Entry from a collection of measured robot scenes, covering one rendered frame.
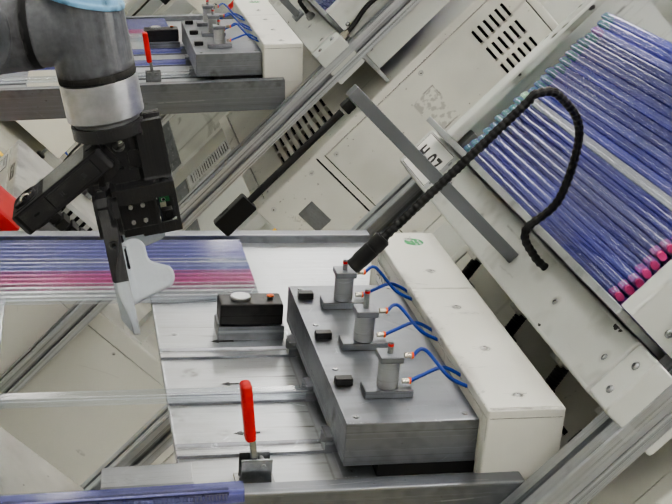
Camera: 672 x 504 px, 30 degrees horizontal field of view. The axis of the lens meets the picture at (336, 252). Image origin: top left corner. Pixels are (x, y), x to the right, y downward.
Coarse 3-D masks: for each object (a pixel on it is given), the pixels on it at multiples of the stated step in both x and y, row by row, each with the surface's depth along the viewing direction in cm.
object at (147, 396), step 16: (0, 400) 130; (16, 400) 130; (32, 400) 130; (48, 400) 131; (64, 400) 131; (80, 400) 132; (96, 400) 132; (112, 400) 132; (128, 400) 133; (144, 400) 133; (160, 400) 133; (176, 400) 134; (192, 400) 134; (208, 400) 135; (224, 400) 135; (240, 400) 135
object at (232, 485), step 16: (0, 496) 91; (16, 496) 91; (32, 496) 91; (48, 496) 91; (64, 496) 91; (80, 496) 92; (96, 496) 92; (112, 496) 92; (128, 496) 92; (144, 496) 92; (160, 496) 92; (176, 496) 92; (192, 496) 92; (208, 496) 93; (224, 496) 93; (240, 496) 93
